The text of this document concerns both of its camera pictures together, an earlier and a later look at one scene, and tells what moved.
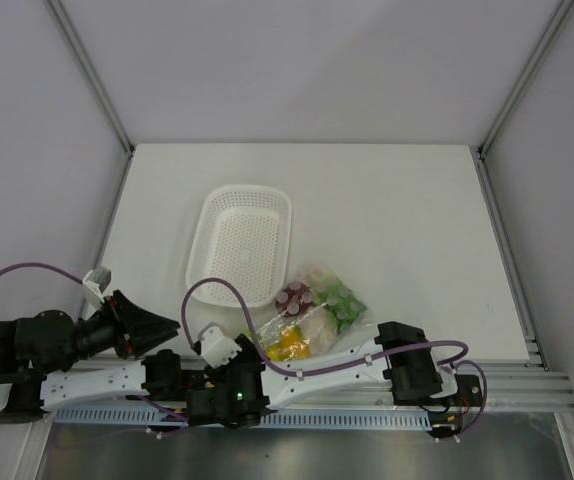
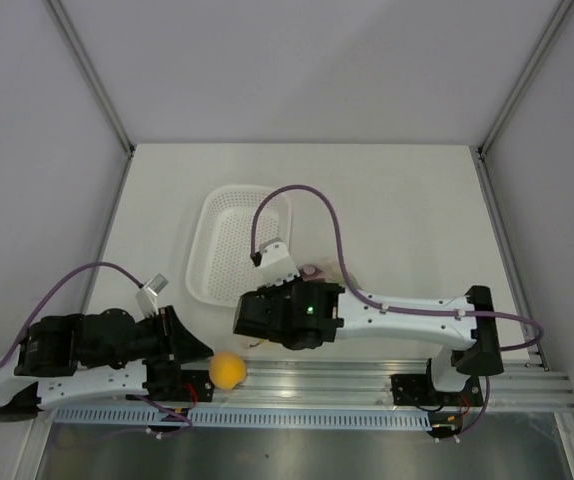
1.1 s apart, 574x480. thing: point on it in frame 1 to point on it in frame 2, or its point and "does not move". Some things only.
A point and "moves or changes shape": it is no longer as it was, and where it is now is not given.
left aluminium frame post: (92, 72) does not move
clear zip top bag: (317, 317) moves or changes shape
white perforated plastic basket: (244, 237) does not move
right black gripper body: (249, 354) to (284, 290)
